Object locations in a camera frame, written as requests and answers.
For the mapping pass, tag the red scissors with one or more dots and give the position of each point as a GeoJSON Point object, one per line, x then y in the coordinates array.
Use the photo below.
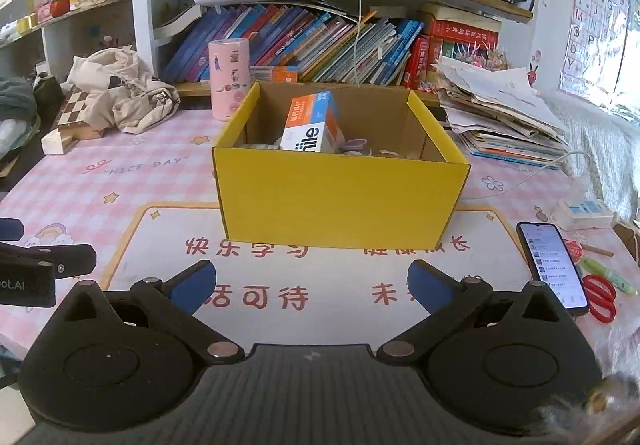
{"type": "Point", "coordinates": [600, 300]}

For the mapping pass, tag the grey fluffy fur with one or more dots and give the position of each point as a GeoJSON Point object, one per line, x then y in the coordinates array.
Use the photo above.
{"type": "Point", "coordinates": [590, 415]}

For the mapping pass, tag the row of colourful books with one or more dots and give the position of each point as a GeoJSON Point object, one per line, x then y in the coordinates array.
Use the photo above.
{"type": "Point", "coordinates": [310, 45]}

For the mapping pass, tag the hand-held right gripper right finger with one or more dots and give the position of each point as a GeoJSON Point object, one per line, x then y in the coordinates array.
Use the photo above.
{"type": "Point", "coordinates": [431, 286]}

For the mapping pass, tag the yellow cardboard box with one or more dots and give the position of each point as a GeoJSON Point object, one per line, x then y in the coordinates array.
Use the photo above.
{"type": "Point", "coordinates": [340, 205]}

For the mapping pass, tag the alphabet wall poster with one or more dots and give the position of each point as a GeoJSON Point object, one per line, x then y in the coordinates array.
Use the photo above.
{"type": "Point", "coordinates": [595, 25]}

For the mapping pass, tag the stack of loose papers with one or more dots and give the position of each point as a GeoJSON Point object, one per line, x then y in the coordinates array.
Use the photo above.
{"type": "Point", "coordinates": [495, 110]}

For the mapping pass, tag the beige cloth tote bag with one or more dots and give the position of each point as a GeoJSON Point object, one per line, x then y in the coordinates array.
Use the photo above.
{"type": "Point", "coordinates": [125, 95]}

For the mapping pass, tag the thick white-paged book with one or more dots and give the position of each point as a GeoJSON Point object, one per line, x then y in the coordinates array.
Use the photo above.
{"type": "Point", "coordinates": [177, 25]}

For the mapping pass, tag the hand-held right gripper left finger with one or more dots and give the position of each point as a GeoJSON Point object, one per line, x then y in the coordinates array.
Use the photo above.
{"type": "Point", "coordinates": [192, 286]}

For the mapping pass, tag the green marker pen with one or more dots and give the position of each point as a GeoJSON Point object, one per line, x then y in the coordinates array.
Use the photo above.
{"type": "Point", "coordinates": [607, 275]}

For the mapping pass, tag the wooden bookshelf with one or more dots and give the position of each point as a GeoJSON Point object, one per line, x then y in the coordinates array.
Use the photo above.
{"type": "Point", "coordinates": [192, 89]}

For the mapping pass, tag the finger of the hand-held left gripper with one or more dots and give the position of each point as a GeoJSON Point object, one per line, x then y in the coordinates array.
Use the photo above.
{"type": "Point", "coordinates": [11, 229]}
{"type": "Point", "coordinates": [70, 259]}

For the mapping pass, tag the white lace cover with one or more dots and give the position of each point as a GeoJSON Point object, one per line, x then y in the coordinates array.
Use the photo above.
{"type": "Point", "coordinates": [595, 145]}

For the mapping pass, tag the red white lollipop stick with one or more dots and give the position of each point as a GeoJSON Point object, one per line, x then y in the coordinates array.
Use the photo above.
{"type": "Point", "coordinates": [574, 252]}

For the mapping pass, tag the white orange toothbrush box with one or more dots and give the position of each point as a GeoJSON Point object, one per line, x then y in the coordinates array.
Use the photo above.
{"type": "Point", "coordinates": [310, 125]}

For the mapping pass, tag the small purple round case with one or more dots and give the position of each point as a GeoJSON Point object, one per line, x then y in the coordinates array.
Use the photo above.
{"type": "Point", "coordinates": [356, 146]}

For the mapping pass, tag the pink printed cylinder canister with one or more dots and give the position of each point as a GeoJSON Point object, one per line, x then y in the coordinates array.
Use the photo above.
{"type": "Point", "coordinates": [229, 80]}

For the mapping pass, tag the dark blue smartphone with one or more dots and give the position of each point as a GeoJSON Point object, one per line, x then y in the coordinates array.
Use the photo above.
{"type": "Point", "coordinates": [550, 265]}

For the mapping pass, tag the flat orange white carton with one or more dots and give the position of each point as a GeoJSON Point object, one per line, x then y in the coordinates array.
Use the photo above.
{"type": "Point", "coordinates": [275, 75]}

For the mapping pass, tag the white power strip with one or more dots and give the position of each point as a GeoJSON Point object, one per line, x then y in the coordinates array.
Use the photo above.
{"type": "Point", "coordinates": [582, 215]}

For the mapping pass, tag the checkered wooden chess box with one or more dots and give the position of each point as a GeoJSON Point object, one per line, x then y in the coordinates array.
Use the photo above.
{"type": "Point", "coordinates": [75, 112]}

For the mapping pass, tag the pink checked desk mat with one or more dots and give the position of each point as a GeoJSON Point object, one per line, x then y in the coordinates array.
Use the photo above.
{"type": "Point", "coordinates": [100, 195]}

